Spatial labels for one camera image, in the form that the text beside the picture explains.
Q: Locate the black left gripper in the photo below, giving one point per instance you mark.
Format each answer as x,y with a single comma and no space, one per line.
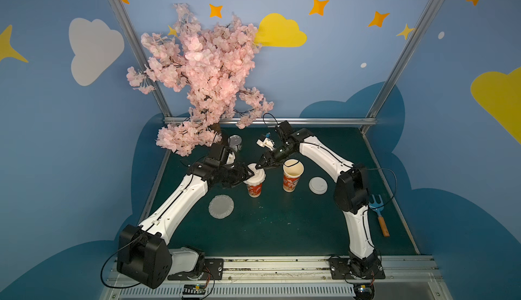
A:
237,174

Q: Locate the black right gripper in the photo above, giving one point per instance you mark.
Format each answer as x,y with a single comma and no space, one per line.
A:
270,157

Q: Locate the white lid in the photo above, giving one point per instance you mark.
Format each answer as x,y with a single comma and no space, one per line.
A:
318,185
259,177

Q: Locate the red paper cup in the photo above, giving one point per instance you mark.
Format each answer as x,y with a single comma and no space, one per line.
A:
255,191
293,169

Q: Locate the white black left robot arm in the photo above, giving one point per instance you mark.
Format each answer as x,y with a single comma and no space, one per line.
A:
143,254

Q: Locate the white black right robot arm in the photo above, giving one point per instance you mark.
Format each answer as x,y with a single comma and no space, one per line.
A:
351,190

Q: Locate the small silver tin can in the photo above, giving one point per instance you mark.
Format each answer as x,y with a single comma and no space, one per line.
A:
235,143

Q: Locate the translucent paper sheet left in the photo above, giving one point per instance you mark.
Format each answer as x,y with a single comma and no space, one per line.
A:
221,206

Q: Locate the pink cherry blossom tree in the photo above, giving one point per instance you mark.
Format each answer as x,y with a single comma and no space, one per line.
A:
214,65

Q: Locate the small green circuit board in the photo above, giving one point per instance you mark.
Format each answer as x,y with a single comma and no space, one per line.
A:
194,290

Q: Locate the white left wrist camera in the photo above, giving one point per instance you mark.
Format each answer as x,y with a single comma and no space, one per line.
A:
231,158

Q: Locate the aluminium frame back bar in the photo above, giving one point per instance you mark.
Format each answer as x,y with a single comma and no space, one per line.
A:
292,121

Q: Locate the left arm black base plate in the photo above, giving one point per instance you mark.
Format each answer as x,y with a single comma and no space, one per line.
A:
212,268

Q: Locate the aluminium front rail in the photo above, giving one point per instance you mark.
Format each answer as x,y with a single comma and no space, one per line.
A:
298,277

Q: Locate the blue garden fork wooden handle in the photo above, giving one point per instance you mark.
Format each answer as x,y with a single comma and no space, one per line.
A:
376,204

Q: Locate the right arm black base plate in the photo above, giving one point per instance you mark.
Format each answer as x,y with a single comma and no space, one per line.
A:
346,268

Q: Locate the aluminium frame left post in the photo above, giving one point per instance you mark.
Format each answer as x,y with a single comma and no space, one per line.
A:
135,44

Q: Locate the aluminium frame post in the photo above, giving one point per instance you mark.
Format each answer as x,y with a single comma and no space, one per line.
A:
427,16
135,44

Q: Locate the aluminium frame right post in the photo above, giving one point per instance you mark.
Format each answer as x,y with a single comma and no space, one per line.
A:
427,16

